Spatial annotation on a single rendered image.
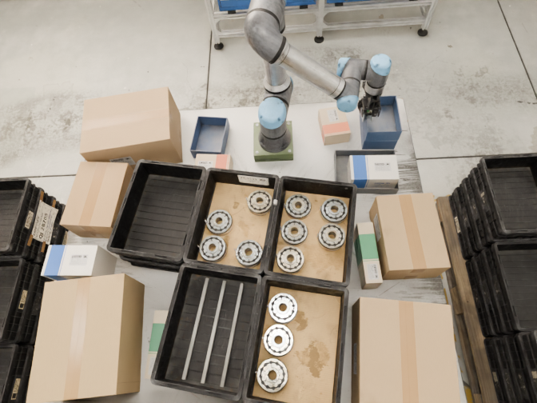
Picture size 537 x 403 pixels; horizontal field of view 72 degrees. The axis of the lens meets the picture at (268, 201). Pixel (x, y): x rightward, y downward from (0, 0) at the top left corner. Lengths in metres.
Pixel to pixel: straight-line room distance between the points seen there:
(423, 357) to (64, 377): 1.18
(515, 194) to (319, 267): 1.15
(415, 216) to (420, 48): 2.05
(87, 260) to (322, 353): 0.94
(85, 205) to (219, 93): 1.61
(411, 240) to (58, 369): 1.32
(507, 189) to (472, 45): 1.62
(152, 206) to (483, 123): 2.30
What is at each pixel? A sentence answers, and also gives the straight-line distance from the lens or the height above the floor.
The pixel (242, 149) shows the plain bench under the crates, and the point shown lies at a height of 0.70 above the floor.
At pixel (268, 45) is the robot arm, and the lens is 1.26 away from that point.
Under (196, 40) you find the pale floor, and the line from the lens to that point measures 3.44.
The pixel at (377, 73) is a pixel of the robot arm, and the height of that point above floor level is 1.14.
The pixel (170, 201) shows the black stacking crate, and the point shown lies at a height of 0.83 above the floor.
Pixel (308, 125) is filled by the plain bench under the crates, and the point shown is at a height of 0.70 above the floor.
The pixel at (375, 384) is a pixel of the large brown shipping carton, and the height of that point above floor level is 0.90.
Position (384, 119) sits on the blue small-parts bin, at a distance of 1.83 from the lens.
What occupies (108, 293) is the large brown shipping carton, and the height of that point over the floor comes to 0.90.
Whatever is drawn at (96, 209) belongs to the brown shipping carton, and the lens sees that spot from 1.68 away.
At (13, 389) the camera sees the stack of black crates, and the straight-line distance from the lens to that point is 2.34.
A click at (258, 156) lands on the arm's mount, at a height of 0.75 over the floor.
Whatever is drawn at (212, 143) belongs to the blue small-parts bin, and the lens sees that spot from 1.85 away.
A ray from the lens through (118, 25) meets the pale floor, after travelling 3.84.
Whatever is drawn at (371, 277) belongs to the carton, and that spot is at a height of 0.82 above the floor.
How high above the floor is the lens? 2.20
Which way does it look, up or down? 65 degrees down
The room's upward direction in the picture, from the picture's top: 10 degrees counter-clockwise
